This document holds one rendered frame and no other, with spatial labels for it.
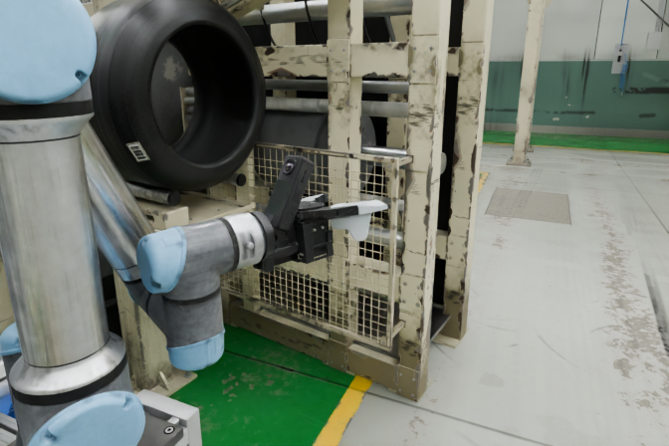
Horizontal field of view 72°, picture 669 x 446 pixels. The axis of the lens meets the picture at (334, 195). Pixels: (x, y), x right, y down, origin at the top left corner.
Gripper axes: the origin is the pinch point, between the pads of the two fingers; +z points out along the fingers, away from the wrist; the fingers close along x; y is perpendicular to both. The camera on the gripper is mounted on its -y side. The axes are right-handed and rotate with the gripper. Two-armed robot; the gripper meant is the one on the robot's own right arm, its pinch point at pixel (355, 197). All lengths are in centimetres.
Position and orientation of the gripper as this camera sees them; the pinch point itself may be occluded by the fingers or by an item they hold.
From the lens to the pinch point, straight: 78.3
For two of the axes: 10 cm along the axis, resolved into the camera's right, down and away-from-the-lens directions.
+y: 0.9, 9.8, 1.6
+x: 6.4, 0.7, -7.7
